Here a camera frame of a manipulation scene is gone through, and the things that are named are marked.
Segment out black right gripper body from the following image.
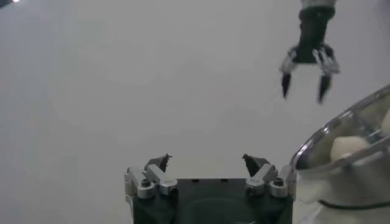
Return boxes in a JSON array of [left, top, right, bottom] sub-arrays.
[[294, 5, 336, 65]]

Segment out white steamed baozi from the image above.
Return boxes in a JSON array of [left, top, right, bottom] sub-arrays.
[[330, 135, 371, 162]]

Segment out stainless steel steamer basket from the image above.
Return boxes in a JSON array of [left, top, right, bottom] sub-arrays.
[[290, 84, 390, 183]]

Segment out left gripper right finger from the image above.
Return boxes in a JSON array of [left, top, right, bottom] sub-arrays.
[[242, 153, 297, 198]]

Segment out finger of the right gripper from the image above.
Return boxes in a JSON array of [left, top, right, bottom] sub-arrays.
[[315, 44, 341, 105], [279, 45, 299, 100]]

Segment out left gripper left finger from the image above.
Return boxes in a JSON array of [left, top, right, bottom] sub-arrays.
[[124, 153, 179, 200]]

